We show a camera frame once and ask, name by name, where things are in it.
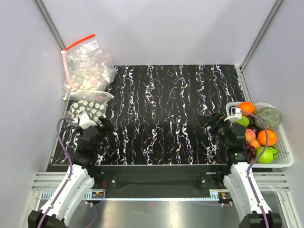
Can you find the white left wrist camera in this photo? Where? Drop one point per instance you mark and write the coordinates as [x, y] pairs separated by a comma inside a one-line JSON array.
[[83, 121]]

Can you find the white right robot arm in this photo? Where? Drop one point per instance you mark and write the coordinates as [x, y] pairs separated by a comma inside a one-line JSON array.
[[237, 175]]

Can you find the purple grape bunch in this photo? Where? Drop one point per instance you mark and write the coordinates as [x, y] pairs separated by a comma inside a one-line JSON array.
[[251, 152]]

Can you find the dark plum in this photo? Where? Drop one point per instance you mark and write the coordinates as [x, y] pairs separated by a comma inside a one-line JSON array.
[[254, 128]]

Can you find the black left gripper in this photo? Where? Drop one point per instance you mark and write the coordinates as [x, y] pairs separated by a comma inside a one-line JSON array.
[[107, 123]]

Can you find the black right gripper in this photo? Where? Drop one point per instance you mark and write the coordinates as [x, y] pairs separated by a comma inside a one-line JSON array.
[[215, 120]]

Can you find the black marble pattern mat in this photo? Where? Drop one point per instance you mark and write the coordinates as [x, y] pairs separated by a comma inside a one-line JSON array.
[[155, 109]]

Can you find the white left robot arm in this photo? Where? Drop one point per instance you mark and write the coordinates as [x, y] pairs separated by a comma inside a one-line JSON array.
[[82, 174]]

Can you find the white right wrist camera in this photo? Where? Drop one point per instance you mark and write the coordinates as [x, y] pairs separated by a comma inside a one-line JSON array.
[[234, 115]]

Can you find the peach fruit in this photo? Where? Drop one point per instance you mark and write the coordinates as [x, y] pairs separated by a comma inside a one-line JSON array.
[[250, 135]]

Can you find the green apple front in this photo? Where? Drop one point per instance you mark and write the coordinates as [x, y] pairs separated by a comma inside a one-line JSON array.
[[267, 157]]

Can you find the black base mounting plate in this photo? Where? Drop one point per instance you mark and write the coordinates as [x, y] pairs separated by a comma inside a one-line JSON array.
[[121, 177]]

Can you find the green starfruit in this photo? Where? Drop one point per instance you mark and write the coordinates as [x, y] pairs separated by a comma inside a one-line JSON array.
[[244, 121]]

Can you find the green netted melon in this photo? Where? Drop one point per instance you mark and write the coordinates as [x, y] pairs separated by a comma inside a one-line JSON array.
[[271, 117]]

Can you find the stack of zip bags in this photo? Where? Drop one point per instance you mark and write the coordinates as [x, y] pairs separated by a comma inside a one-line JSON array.
[[87, 65]]

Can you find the orange fruit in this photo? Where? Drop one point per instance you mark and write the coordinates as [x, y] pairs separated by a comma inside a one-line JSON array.
[[267, 136], [246, 108]]

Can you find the clear spotted zip bag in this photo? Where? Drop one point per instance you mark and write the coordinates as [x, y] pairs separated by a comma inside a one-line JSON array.
[[93, 103]]

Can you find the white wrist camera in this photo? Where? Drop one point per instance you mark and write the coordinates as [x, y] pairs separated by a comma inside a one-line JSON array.
[[234, 115], [83, 121]]

